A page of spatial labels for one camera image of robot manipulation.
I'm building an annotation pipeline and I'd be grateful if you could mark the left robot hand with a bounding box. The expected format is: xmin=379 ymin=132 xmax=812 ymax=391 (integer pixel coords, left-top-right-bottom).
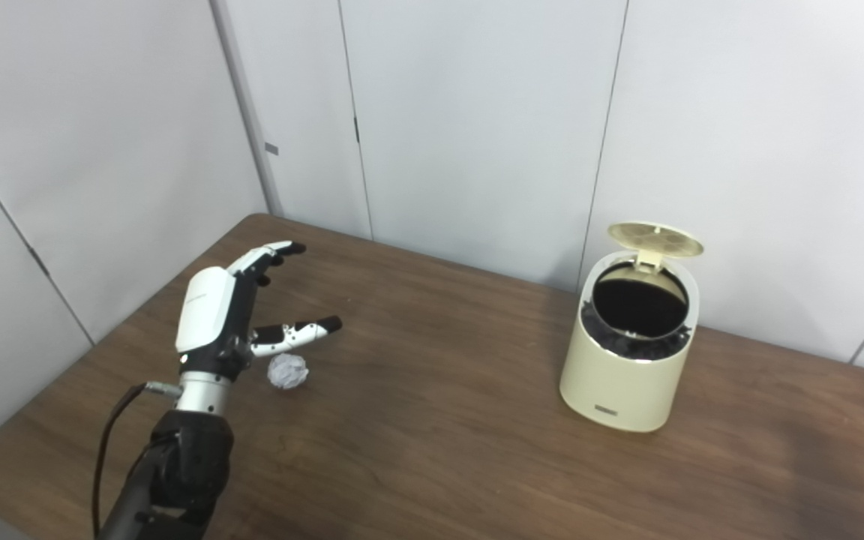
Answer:
xmin=175 ymin=240 xmax=344 ymax=380

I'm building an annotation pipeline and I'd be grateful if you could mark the white paper ball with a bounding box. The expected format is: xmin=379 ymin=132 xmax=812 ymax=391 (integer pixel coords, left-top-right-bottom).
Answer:
xmin=267 ymin=353 xmax=308 ymax=390

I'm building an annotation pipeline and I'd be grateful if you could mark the cream-colored bin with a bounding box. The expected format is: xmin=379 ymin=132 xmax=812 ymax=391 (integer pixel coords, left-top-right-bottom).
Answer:
xmin=559 ymin=221 xmax=704 ymax=434

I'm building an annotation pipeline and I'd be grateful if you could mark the grey wall corner post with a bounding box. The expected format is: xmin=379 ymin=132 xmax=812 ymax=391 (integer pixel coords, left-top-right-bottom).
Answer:
xmin=209 ymin=0 xmax=284 ymax=218

